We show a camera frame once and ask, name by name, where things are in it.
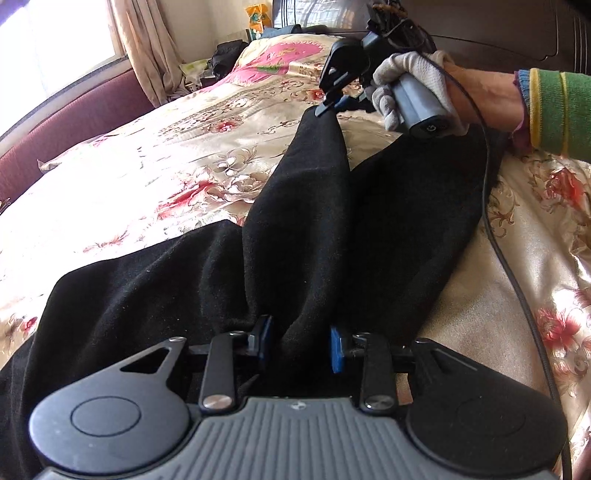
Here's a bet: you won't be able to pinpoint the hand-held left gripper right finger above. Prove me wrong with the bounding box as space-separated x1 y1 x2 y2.
329 325 467 413

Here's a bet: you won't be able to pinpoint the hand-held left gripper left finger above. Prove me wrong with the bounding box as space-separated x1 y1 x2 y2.
121 315 274 413

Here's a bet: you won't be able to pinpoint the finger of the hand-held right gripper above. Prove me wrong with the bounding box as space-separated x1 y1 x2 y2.
335 88 376 114
316 39 370 118

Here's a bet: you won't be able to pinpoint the black pants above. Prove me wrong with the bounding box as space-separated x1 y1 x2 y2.
0 108 504 444

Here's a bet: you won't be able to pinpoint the person's right forearm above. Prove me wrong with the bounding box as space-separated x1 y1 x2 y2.
443 62 591 164

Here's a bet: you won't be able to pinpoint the person's right hand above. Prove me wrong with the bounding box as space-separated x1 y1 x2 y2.
370 50 468 138

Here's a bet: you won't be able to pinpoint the blue folded cloth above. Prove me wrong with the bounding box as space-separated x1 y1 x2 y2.
260 24 305 40

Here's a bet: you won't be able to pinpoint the orange snack packet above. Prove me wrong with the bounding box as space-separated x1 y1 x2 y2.
245 4 274 29

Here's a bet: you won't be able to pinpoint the black clothes pile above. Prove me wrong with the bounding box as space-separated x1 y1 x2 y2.
211 40 251 78

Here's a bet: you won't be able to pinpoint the dark wooden headboard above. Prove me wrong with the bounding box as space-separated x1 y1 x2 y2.
272 0 591 80

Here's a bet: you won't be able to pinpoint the white green plastic bag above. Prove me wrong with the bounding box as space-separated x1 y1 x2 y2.
178 59 207 89

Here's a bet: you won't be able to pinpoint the beige patterned curtain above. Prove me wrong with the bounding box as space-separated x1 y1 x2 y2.
113 0 186 108

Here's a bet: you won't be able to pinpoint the floral satin bedspread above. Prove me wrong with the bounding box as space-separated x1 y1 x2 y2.
0 34 591 480

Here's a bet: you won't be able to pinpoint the maroon upholstered bench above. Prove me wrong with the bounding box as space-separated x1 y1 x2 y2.
0 67 156 206

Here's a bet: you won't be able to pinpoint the bright window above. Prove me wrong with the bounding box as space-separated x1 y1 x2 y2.
0 0 129 109

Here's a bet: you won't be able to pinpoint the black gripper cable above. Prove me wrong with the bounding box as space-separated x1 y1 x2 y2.
429 50 574 480

